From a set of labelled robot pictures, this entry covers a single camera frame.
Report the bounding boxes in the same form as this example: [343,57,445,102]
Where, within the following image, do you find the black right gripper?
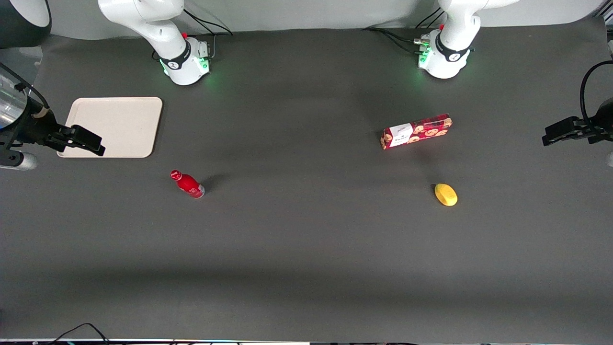
[9,108,106,157]

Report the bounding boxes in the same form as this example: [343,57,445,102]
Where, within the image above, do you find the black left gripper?
[542,98,613,146]

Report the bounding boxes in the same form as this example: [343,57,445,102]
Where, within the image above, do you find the red coke bottle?
[170,170,205,199]

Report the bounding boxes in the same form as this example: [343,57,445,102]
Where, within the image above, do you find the beige plastic tray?
[57,97,163,159]

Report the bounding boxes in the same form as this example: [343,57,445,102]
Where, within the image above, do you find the yellow lemon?
[434,183,458,207]

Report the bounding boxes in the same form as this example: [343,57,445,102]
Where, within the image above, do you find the red cookie box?
[381,113,453,150]

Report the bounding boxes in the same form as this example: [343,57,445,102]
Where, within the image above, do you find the dark grey table mat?
[0,17,613,344]

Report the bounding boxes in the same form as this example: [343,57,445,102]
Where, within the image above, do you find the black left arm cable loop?
[580,60,613,131]

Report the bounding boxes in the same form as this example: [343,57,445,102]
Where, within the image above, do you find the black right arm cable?
[0,62,51,118]

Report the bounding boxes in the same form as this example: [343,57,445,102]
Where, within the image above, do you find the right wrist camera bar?
[0,152,38,171]

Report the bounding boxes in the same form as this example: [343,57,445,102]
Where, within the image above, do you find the black right base cables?
[183,9,234,59]

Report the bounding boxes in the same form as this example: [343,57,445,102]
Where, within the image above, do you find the black base cables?
[183,9,234,59]
[363,7,442,54]

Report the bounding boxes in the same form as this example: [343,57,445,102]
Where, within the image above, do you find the thin black cable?
[47,323,112,345]

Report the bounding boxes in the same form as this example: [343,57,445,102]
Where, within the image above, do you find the black left base cables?
[363,7,442,54]

